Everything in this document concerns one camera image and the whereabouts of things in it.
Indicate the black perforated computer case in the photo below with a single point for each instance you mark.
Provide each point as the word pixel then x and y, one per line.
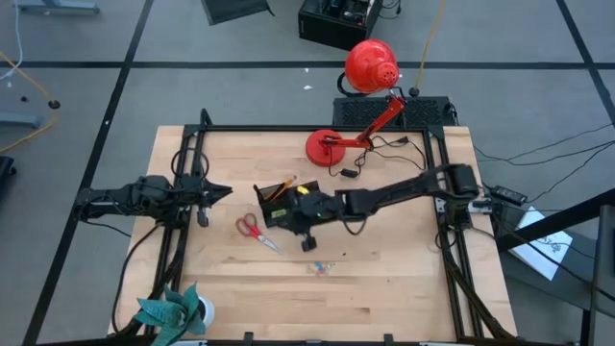
pixel 355 113

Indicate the black mesh desk organizer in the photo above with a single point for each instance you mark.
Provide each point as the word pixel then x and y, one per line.
pixel 269 206

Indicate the black open computer tower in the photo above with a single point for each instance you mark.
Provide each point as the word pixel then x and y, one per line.
pixel 336 29

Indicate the green plant in white pot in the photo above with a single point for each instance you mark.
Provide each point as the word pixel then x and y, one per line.
pixel 168 312

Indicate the grey desk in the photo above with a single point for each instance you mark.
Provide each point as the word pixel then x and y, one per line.
pixel 606 269

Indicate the white paper sheet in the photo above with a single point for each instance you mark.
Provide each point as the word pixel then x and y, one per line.
pixel 543 245

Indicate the black metal rig frame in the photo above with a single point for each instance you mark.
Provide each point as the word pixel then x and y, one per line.
pixel 312 128

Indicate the black flat panel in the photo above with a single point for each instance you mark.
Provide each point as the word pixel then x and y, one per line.
pixel 235 9

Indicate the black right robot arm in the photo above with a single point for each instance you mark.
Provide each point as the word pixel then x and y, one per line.
pixel 408 187

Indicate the grey metal desk foot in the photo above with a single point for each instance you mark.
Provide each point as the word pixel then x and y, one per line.
pixel 19 121
pixel 57 7

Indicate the red desk lamp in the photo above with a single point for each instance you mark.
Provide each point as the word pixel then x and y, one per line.
pixel 370 65

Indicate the black power adapter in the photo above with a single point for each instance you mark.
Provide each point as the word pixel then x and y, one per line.
pixel 508 194

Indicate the silver metal bracket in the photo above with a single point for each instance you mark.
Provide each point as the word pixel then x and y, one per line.
pixel 443 205

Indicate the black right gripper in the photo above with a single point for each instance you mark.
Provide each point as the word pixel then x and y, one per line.
pixel 317 209

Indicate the black diagonal metal beam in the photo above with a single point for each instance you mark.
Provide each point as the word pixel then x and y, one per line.
pixel 552 226

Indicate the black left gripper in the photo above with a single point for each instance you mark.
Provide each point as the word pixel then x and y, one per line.
pixel 197 192

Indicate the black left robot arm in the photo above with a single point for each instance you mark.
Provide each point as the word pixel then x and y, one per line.
pixel 115 197

